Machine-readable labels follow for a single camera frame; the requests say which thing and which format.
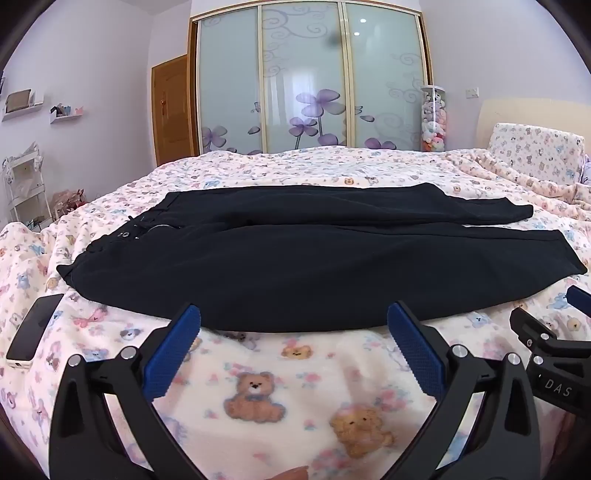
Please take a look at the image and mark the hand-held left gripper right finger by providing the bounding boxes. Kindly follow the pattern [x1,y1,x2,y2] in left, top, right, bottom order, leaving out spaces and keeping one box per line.
[383,300,542,480]

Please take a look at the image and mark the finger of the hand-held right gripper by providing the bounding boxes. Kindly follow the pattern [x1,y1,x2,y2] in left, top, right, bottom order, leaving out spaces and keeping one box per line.
[510,306,560,357]
[566,285,591,320]

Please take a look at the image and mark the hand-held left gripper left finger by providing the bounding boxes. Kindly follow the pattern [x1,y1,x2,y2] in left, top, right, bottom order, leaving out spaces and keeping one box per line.
[48,302,204,480]

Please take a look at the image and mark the black pants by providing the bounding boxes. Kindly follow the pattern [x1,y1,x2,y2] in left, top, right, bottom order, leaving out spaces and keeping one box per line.
[56,182,589,334]

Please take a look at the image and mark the person's left hand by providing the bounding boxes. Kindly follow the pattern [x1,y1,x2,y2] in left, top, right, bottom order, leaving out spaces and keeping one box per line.
[267,466,311,480]

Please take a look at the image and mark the bear printed blanket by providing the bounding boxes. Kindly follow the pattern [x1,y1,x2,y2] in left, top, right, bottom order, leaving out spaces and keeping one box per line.
[0,145,591,480]

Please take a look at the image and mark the black smartphone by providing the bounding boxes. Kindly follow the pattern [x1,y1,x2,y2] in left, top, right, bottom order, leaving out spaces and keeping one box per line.
[6,293,65,369]

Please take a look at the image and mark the teddy print pillow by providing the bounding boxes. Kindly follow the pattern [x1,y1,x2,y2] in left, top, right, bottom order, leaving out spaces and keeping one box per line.
[486,122,588,186]

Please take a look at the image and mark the pink bags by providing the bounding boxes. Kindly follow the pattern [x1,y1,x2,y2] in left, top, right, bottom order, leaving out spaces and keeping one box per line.
[50,188,89,219]

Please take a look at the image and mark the cream headboard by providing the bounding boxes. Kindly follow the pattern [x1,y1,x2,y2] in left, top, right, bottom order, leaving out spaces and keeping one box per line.
[475,98,591,149]

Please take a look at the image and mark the clear tube of plush toys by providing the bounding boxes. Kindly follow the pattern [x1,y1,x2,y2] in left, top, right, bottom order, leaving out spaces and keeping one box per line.
[420,85,448,153]

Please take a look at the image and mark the wooden door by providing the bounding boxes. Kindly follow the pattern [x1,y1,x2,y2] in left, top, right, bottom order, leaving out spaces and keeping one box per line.
[151,54,195,167]

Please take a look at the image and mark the floral sliding glass wardrobe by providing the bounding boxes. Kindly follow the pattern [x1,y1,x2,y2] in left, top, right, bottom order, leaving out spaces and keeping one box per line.
[187,0,435,156]

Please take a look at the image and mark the white wire rack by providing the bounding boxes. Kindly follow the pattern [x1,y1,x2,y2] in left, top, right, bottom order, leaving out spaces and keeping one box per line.
[2,142,52,228]

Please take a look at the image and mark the small white wall shelf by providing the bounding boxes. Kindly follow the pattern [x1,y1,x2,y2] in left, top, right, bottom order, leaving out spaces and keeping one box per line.
[48,104,86,125]

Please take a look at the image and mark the wall shelf with picture frame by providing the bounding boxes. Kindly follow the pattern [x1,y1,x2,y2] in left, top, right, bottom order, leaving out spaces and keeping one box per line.
[2,89,45,122]

